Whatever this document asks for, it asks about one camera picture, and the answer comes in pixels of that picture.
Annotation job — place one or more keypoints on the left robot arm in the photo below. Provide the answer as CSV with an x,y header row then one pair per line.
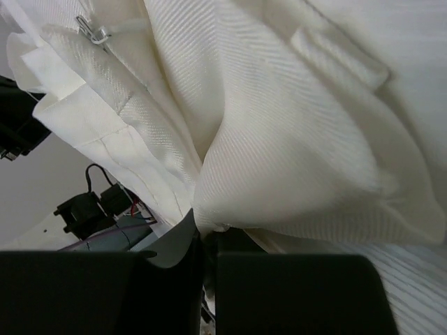
x,y
21,133

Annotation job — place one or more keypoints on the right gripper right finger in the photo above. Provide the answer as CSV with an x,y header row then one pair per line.
x,y
299,293

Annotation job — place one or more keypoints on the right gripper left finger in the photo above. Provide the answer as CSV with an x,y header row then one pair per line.
x,y
153,291

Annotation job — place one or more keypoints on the white skirt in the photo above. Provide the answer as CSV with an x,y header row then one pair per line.
x,y
310,125

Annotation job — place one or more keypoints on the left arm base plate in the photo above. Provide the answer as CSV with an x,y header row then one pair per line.
x,y
89,216

